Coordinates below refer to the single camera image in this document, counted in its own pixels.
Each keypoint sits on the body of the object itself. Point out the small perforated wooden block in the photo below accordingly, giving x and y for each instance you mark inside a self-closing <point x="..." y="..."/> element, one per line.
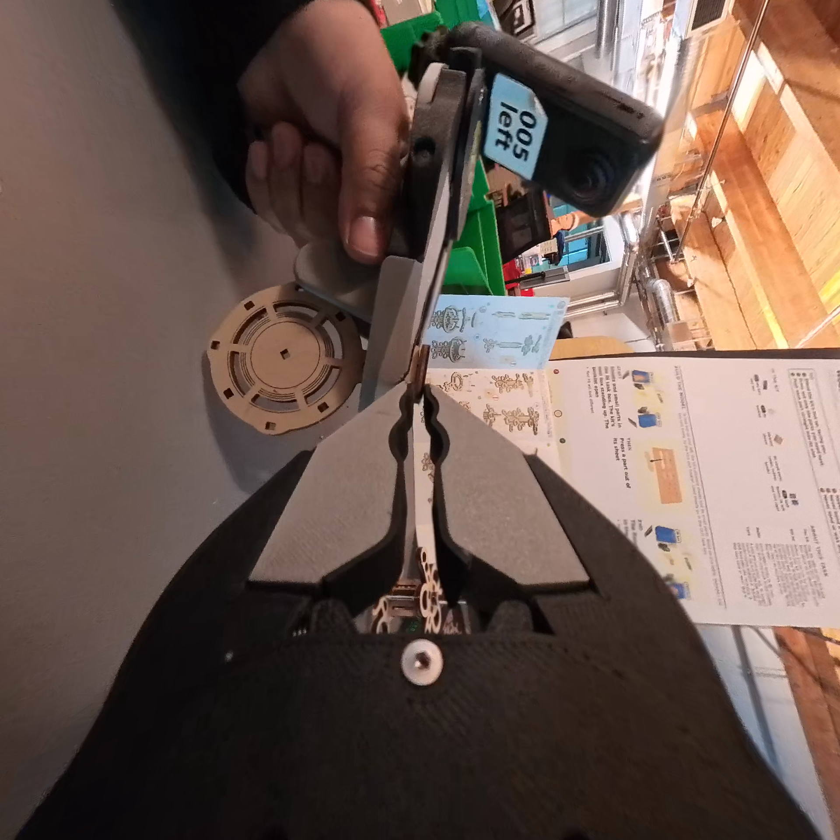
<point x="421" y="364"/>

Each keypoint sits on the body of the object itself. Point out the white task card with text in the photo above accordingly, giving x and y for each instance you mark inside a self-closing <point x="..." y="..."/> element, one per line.
<point x="689" y="492"/>

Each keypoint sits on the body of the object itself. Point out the model manual with gear drawings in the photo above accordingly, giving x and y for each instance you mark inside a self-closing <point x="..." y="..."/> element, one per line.
<point x="499" y="394"/>

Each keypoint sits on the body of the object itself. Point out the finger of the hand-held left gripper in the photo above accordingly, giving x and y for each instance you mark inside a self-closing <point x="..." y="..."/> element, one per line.
<point x="397" y="328"/>

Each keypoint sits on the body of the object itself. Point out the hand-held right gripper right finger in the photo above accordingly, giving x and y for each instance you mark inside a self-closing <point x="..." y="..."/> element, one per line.
<point x="505" y="512"/>

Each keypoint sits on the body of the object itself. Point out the silver ventilation duct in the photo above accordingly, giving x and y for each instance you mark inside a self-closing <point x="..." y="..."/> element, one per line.
<point x="656" y="302"/>

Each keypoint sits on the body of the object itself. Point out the round wooden disc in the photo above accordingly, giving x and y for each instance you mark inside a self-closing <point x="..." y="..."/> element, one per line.
<point x="282" y="361"/>

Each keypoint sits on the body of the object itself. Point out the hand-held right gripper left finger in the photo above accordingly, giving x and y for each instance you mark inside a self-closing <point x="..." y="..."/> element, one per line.
<point x="328" y="512"/>

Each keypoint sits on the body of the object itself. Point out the green plastic bin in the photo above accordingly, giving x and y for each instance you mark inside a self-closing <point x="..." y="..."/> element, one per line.
<point x="485" y="262"/>

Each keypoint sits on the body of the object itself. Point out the black model kit box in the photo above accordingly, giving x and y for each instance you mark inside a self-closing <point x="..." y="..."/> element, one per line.
<point x="522" y="226"/>

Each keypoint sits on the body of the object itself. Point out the person's left hand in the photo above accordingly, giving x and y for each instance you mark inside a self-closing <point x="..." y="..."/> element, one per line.
<point x="328" y="98"/>

